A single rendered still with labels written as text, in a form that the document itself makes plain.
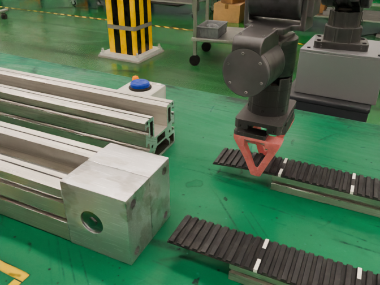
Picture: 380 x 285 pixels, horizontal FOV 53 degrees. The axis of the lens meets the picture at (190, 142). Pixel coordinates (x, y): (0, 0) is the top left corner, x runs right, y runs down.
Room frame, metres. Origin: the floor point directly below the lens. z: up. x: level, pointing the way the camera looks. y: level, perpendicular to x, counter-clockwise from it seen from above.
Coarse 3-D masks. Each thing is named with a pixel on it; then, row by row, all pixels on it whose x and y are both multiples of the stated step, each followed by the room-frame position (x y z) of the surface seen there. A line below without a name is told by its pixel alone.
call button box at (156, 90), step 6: (126, 84) 0.76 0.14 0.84; (150, 84) 0.76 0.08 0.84; (156, 84) 0.76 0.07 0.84; (162, 84) 0.76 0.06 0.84; (126, 90) 0.73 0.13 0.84; (132, 90) 0.72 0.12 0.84; (138, 90) 0.72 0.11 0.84; (144, 90) 0.72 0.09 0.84; (150, 90) 0.73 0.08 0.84; (156, 90) 0.73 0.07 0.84; (162, 90) 0.75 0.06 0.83; (156, 96) 0.72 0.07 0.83; (162, 96) 0.75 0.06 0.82
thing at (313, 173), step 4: (312, 164) 0.49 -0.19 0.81; (308, 168) 0.49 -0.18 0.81; (312, 168) 0.48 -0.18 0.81; (316, 168) 0.49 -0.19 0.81; (320, 168) 0.48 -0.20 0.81; (308, 172) 0.47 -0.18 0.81; (312, 172) 0.47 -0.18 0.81; (316, 172) 0.47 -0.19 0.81; (320, 172) 0.47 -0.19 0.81; (308, 176) 0.46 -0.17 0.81; (312, 176) 0.46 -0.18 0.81; (316, 176) 0.46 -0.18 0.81; (304, 180) 0.45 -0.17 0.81; (308, 180) 0.45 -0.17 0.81; (312, 180) 0.45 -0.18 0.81; (316, 180) 0.45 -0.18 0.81; (312, 184) 0.44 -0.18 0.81; (316, 184) 0.44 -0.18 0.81
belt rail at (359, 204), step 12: (276, 180) 0.47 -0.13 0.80; (288, 180) 0.46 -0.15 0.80; (288, 192) 0.46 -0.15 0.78; (300, 192) 0.46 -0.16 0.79; (312, 192) 0.45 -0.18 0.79; (324, 192) 0.44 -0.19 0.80; (336, 192) 0.44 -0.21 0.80; (336, 204) 0.43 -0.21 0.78; (348, 204) 0.43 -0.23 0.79; (360, 204) 0.43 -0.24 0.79; (372, 204) 0.42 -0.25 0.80
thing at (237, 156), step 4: (236, 152) 0.53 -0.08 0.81; (240, 152) 0.53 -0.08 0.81; (232, 156) 0.52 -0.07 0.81; (236, 156) 0.52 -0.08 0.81; (240, 156) 0.52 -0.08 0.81; (228, 160) 0.51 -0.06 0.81; (232, 160) 0.51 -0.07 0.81; (236, 160) 0.51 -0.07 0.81; (240, 160) 0.51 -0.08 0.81; (228, 164) 0.50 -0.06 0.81; (232, 164) 0.50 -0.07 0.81; (236, 164) 0.50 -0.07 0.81
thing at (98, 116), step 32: (0, 96) 0.66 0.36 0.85; (32, 96) 0.63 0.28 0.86; (64, 96) 0.69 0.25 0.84; (96, 96) 0.66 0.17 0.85; (128, 96) 0.64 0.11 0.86; (32, 128) 0.63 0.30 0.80; (64, 128) 0.61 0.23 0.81; (96, 128) 0.57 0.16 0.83; (128, 128) 0.56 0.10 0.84; (160, 128) 0.59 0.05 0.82
